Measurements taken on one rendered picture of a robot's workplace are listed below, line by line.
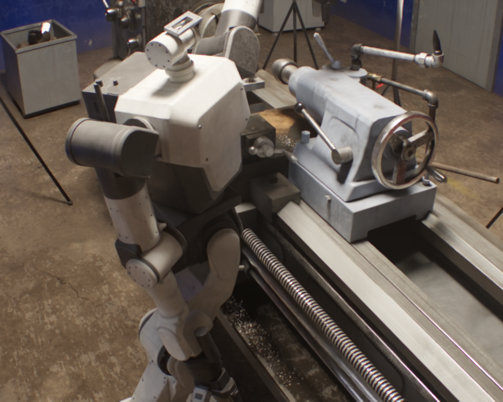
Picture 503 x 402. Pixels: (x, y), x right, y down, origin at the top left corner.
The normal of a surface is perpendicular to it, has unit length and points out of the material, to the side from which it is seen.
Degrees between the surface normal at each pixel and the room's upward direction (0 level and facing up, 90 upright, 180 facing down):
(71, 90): 90
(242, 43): 65
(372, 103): 0
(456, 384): 36
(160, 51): 99
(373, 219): 90
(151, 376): 58
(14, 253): 0
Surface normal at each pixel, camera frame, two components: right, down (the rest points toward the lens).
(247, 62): 0.66, -0.01
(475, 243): 0.00, -0.83
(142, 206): 0.86, 0.22
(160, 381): -0.71, -0.18
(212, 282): 0.55, 0.47
